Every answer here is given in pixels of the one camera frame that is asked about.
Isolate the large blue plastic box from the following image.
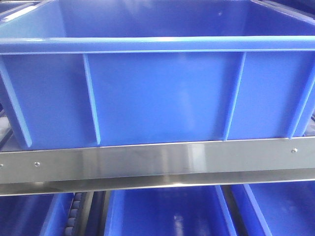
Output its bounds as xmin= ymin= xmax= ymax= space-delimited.
xmin=0 ymin=0 xmax=315 ymax=149

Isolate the lower roller track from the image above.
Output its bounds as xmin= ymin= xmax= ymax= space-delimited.
xmin=64 ymin=193 xmax=83 ymax=236

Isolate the blue bin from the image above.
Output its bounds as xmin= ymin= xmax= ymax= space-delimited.
xmin=104 ymin=186 xmax=237 ymax=236
xmin=231 ymin=181 xmax=315 ymax=236
xmin=0 ymin=193 xmax=74 ymax=236

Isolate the blue bin lower left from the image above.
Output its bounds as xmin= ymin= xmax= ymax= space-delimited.
xmin=0 ymin=193 xmax=74 ymax=236

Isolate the blue bin lower right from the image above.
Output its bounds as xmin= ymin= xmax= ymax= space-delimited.
xmin=231 ymin=181 xmax=315 ymax=236

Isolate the lower steel rack rail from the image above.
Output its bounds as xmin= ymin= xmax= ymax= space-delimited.
xmin=0 ymin=137 xmax=315 ymax=196

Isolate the blue bin lower centre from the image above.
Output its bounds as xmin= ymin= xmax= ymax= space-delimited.
xmin=104 ymin=186 xmax=237 ymax=236

